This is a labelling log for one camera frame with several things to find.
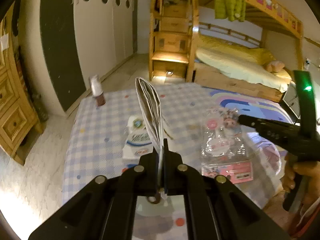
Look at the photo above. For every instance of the grey paper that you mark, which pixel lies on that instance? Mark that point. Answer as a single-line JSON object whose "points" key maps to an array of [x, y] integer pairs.
{"points": [[150, 106]]}

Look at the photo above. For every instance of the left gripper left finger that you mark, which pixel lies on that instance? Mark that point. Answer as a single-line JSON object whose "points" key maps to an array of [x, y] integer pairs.
{"points": [[105, 208]]}

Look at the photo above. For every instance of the white wardrobe with round holes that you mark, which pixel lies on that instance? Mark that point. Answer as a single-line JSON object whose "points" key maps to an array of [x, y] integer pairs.
{"points": [[103, 33]]}

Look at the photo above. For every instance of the small brown medicine bottle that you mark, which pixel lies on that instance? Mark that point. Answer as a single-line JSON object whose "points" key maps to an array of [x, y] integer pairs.
{"points": [[97, 90]]}

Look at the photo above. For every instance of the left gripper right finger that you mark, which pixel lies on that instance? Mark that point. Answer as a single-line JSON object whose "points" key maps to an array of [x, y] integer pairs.
{"points": [[214, 207]]}

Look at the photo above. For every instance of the rainbow oval rug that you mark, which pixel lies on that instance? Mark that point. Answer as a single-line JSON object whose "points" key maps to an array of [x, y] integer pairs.
{"points": [[228, 104]]}

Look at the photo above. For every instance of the light green round card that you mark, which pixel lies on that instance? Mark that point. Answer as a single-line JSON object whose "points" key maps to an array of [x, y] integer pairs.
{"points": [[166, 206]]}

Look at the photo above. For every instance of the white bedside cabinet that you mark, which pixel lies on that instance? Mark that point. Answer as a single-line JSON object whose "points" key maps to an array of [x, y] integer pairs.
{"points": [[290, 99]]}

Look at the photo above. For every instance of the white milk carton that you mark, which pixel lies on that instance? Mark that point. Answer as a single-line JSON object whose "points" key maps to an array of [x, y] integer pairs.
{"points": [[137, 142]]}

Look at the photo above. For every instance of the wooden glass door cabinet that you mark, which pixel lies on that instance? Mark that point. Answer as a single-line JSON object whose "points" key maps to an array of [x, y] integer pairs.
{"points": [[18, 115]]}

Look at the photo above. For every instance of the wooden bunk bed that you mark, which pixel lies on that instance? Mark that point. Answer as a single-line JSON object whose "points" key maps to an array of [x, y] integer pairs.
{"points": [[263, 18]]}

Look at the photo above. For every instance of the clear cartoon toy package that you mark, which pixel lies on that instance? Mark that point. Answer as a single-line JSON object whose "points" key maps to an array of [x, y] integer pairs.
{"points": [[223, 149]]}

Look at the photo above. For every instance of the checkered cloth covered table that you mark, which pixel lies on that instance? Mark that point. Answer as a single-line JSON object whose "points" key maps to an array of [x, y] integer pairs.
{"points": [[98, 136]]}

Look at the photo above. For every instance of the pink plush toy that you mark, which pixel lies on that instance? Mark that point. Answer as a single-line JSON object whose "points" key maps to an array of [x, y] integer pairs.
{"points": [[274, 66]]}

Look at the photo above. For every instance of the yellow blanket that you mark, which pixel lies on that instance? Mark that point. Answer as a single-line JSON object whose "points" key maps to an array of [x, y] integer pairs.
{"points": [[259, 56]]}

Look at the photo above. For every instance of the wooden stair drawers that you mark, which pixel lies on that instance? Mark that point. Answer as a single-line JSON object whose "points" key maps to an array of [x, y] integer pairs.
{"points": [[173, 34]]}

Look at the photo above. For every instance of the green puffer jacket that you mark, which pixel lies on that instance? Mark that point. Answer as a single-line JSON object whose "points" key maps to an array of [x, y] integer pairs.
{"points": [[232, 10]]}

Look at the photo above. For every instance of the person's right hand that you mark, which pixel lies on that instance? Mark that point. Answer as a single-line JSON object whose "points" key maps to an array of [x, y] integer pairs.
{"points": [[309, 169]]}

